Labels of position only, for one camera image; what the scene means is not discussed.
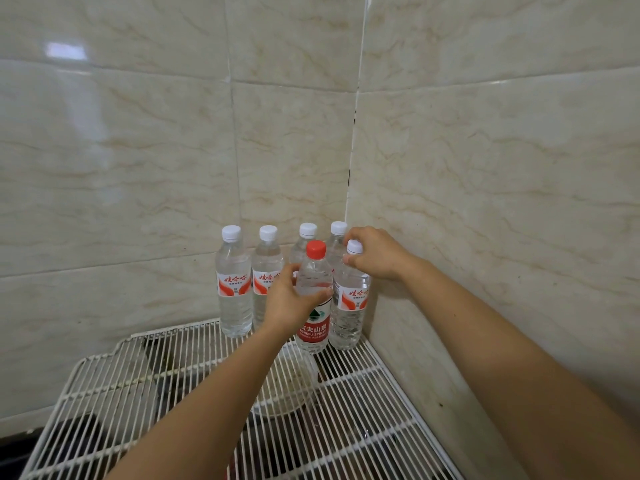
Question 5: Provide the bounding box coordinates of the person's left forearm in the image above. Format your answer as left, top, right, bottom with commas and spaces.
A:
104, 322, 302, 480

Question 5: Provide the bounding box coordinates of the person's right forearm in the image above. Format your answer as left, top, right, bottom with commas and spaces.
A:
400, 258, 640, 480

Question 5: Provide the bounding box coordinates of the pale round bowl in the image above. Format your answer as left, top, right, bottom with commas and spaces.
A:
251, 344, 321, 418

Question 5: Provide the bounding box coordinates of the person's right hand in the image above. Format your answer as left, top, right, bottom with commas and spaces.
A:
342, 226, 417, 283

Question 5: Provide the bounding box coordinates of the person's left hand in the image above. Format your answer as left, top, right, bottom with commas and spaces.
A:
263, 264, 334, 341

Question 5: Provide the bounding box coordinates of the white wire rack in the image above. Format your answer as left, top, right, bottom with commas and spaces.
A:
19, 317, 467, 480

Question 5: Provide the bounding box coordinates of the clear water bottle red cap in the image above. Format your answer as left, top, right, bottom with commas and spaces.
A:
294, 240, 335, 355

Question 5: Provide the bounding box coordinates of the clear water bottle white cap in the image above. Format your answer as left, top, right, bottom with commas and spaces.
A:
325, 221, 348, 268
215, 225, 254, 339
251, 225, 286, 331
328, 240, 372, 351
289, 223, 319, 266

